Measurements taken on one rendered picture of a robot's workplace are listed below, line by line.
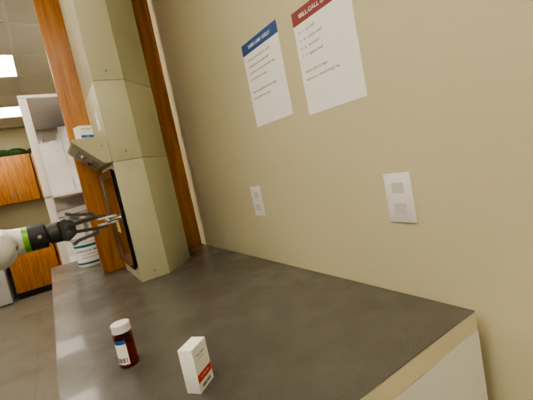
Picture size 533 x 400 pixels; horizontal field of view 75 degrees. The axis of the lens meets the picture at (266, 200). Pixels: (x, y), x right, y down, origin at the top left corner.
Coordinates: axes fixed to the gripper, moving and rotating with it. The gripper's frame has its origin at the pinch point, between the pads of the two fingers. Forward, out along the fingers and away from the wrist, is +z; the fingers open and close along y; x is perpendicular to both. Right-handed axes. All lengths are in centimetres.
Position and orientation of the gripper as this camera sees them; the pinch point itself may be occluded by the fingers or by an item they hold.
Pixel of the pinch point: (107, 220)
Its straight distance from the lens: 152.1
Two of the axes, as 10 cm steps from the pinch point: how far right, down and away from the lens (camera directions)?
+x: -5.3, 0.4, 8.5
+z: 8.2, -2.2, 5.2
